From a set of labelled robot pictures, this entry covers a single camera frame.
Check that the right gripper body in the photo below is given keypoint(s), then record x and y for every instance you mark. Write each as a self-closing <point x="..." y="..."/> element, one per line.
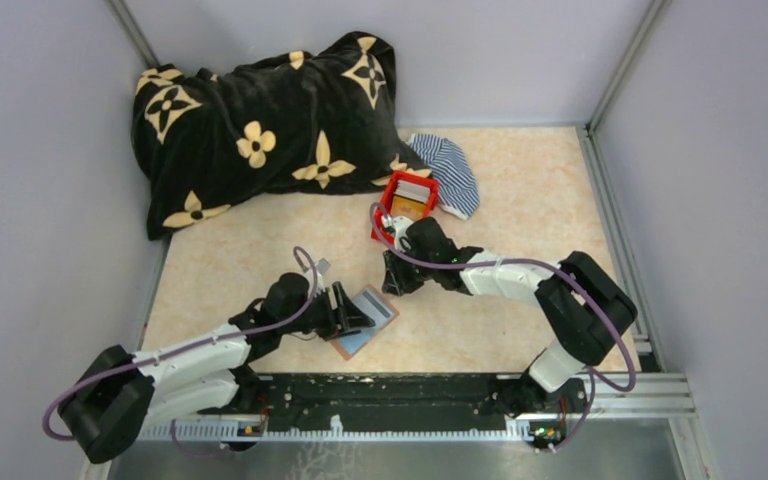
<point x="399" y="270"/>

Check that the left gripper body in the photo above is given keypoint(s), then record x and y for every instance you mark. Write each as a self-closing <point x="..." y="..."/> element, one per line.
<point x="338" y="307"/>

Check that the pink leather card holder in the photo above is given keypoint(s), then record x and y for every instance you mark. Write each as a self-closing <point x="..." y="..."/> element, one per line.
<point x="377" y="312"/>

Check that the red plastic bin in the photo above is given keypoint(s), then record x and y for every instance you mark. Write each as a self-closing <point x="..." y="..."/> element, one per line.
<point x="388" y="194"/>

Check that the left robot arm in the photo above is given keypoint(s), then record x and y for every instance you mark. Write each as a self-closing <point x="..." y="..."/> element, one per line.
<point x="123" y="393"/>

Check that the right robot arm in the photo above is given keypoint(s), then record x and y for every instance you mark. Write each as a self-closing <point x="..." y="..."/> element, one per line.
<point x="586" y="310"/>

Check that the grey cards in bin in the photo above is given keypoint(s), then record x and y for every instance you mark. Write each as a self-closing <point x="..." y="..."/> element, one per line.
<point x="413" y="191"/>

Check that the blue striped cloth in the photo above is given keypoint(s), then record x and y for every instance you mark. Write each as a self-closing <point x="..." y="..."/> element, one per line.
<point x="458" y="192"/>

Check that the black floral blanket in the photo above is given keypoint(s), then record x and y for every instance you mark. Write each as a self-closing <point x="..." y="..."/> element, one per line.
<point x="293" y="123"/>

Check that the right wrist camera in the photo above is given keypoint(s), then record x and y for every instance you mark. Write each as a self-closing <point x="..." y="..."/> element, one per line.
<point x="395" y="227"/>

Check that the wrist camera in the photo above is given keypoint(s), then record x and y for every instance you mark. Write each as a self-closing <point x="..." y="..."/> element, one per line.
<point x="395" y="227"/>
<point x="322" y="266"/>

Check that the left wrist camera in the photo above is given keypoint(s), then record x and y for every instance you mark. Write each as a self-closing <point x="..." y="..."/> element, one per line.
<point x="322" y="266"/>

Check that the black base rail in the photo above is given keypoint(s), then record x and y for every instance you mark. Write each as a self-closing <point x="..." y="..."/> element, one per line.
<point x="453" y="402"/>

